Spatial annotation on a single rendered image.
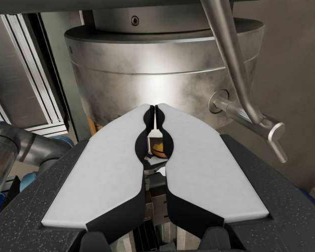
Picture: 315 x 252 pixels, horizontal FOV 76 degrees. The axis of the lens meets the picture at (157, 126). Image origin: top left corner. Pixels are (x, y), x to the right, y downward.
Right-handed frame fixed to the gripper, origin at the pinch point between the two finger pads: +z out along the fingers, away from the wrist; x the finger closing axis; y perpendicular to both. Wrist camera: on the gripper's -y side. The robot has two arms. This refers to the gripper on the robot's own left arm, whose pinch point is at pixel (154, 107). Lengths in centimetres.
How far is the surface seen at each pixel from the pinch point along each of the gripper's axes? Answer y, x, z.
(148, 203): 52, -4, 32
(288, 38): 26, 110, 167
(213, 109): 7.1, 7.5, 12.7
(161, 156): 24.5, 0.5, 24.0
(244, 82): 0.1, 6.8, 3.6
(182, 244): 116, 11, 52
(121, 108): 6.4, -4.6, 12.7
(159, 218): 69, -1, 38
